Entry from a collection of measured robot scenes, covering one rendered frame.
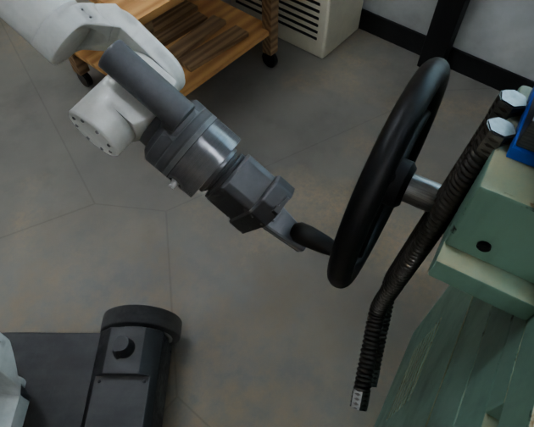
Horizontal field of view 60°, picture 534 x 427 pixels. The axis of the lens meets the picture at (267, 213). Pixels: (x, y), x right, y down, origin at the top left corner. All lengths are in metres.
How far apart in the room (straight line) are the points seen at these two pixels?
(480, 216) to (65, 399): 0.98
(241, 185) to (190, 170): 0.06
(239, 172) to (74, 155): 1.34
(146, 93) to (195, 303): 0.96
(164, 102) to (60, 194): 1.25
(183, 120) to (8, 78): 1.77
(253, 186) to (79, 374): 0.80
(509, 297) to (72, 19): 0.49
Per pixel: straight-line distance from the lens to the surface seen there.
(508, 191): 0.40
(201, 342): 1.32
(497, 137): 0.42
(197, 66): 1.73
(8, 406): 1.02
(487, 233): 0.43
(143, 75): 0.48
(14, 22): 0.55
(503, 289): 0.46
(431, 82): 0.48
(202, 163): 0.49
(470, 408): 0.54
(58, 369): 1.21
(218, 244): 1.45
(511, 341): 0.51
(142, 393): 1.11
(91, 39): 0.58
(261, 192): 0.49
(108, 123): 0.50
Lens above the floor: 1.24
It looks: 56 degrees down
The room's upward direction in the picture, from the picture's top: straight up
